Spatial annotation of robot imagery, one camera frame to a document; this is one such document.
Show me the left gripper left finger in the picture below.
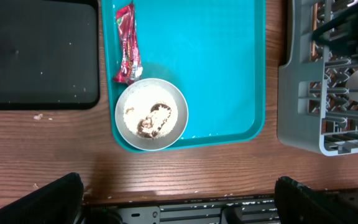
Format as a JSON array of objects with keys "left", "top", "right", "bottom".
[{"left": 0, "top": 172, "right": 84, "bottom": 224}]

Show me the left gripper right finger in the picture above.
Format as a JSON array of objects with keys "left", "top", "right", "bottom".
[{"left": 274, "top": 176, "right": 358, "bottom": 224}]

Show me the bowl with rice leftovers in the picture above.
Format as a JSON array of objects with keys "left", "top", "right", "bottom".
[{"left": 114, "top": 78, "right": 189, "bottom": 151}]

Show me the red snack wrapper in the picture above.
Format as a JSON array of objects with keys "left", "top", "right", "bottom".
[{"left": 113, "top": 2, "right": 143, "bottom": 85}]

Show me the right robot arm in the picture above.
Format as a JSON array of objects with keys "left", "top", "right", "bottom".
[{"left": 312, "top": 3, "right": 358, "bottom": 59}]

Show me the grey dishwasher rack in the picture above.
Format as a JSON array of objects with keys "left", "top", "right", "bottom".
[{"left": 277, "top": 0, "right": 358, "bottom": 156}]

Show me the black plastic tray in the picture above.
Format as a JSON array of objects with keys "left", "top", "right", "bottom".
[{"left": 0, "top": 1, "right": 100, "bottom": 110}]

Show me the teal serving tray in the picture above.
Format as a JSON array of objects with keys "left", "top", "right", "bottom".
[{"left": 100, "top": 0, "right": 267, "bottom": 154}]

